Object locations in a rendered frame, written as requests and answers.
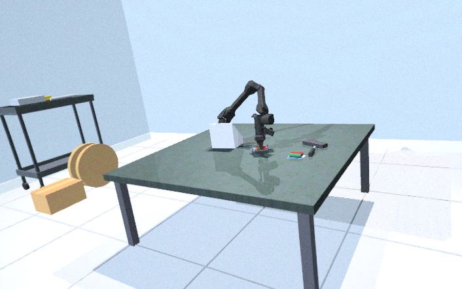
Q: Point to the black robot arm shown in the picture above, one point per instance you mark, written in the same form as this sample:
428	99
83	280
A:
262	118

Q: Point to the black-handled screwdriver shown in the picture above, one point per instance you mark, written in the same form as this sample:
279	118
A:
311	151

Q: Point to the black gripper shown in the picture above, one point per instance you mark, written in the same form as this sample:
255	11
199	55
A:
260	137

